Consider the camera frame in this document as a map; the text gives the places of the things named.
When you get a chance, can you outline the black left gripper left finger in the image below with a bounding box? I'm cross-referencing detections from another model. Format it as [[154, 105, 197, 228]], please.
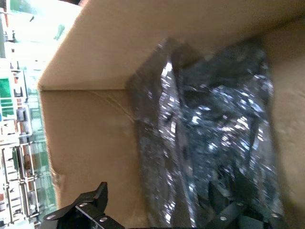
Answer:
[[42, 181, 125, 229]]

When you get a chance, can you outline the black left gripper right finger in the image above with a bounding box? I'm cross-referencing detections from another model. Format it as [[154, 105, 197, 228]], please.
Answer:
[[204, 178, 287, 229]]

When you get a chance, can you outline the grey antistatic bag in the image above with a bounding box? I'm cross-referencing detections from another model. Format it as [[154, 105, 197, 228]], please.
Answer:
[[166, 39, 285, 229]]

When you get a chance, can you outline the brown cardboard box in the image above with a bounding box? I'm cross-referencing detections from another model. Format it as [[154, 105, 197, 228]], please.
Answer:
[[37, 0, 305, 229]]

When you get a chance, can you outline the cream pipe workbench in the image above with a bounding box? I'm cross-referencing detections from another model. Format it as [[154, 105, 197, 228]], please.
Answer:
[[0, 143, 41, 226]]

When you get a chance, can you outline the white rack with green mat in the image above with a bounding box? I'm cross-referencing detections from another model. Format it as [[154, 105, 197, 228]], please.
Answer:
[[0, 69, 31, 134]]

